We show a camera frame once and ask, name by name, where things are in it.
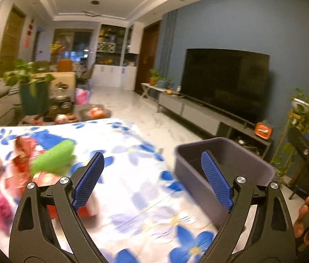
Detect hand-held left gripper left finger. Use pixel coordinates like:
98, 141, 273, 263
9, 151, 108, 263

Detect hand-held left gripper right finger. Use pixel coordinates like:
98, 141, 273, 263
198, 151, 297, 263

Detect grey plastic bin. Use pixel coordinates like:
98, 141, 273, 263
174, 137, 276, 228

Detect green foam net sleeve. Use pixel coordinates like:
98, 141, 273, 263
31, 140, 76, 174

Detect person's right hand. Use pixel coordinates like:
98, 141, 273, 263
294, 193, 309, 239

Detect tall leafy plant on stand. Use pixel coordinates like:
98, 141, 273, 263
271, 88, 309, 176

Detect small orange speaker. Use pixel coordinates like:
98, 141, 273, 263
254, 122, 274, 140

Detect red paper cup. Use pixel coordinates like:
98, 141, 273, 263
32, 170, 100, 220

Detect blue floral tablecloth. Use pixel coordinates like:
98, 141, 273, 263
0, 118, 221, 263

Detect plate of orange fruit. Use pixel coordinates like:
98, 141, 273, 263
87, 105, 106, 119

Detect crumpled red plastic wrapper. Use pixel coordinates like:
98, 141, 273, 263
12, 135, 38, 176

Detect grey television stand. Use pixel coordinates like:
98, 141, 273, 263
157, 92, 274, 156

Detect dark coffee table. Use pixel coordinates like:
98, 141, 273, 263
18, 99, 117, 126

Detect pink gift bag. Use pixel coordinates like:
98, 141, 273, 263
75, 88, 92, 106

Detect black flat television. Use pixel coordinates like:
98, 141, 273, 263
180, 48, 270, 125

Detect potted plant in teal pot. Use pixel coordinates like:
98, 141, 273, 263
3, 59, 56, 116

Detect grey dining chair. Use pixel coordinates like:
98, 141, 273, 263
79, 64, 95, 85

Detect white display cabinet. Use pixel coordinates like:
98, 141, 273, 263
93, 23, 141, 90

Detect small white side table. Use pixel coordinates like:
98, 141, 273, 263
141, 83, 166, 98

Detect orange dining chair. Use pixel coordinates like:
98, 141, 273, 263
57, 60, 72, 73

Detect plant in orange pot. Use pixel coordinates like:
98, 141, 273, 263
149, 69, 160, 86

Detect yellow flower bouquet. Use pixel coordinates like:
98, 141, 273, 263
50, 42, 66, 55

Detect dark wooden door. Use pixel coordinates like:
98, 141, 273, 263
135, 20, 162, 92

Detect light wooden door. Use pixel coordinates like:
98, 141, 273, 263
0, 4, 26, 73

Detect red wall decorations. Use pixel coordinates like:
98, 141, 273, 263
26, 18, 35, 47

